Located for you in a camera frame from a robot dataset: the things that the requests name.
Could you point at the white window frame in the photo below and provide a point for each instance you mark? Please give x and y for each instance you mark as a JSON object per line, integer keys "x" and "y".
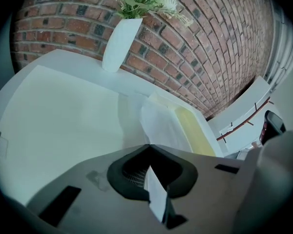
{"x": 283, "y": 47}

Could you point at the white cabinet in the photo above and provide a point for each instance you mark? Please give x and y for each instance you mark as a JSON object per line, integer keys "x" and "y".
{"x": 63, "y": 116}

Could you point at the white shelf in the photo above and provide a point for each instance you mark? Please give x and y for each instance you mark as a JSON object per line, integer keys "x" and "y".
{"x": 244, "y": 106}

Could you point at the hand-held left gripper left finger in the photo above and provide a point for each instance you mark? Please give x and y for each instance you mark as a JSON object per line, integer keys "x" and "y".
{"x": 95, "y": 181}

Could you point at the artificial white flower bouquet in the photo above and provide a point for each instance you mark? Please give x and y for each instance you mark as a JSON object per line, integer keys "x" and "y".
{"x": 139, "y": 1}

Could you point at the white vase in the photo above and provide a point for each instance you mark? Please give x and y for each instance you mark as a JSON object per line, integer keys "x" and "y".
{"x": 119, "y": 45}

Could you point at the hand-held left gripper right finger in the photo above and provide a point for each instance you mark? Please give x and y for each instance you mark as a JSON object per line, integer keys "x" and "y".
{"x": 205, "y": 186}

